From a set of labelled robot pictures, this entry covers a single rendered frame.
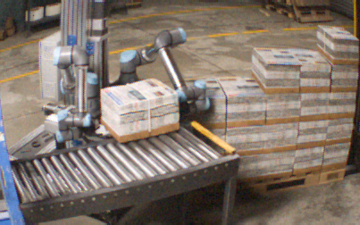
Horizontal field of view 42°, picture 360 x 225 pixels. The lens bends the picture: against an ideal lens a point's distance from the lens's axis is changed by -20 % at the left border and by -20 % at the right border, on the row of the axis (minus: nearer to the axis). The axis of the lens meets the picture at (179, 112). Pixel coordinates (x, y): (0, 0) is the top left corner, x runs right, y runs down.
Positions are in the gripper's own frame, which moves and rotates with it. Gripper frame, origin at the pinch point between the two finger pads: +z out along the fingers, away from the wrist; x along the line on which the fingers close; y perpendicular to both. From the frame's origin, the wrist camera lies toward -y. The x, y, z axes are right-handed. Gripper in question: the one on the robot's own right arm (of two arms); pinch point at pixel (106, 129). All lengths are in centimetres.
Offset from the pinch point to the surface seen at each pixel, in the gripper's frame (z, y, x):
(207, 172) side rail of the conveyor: 28, -6, -68
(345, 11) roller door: 760, -47, 461
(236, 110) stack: 92, -7, -1
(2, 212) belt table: -97, -3, -68
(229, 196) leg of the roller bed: 44, -27, -67
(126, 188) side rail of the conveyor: -19, -3, -68
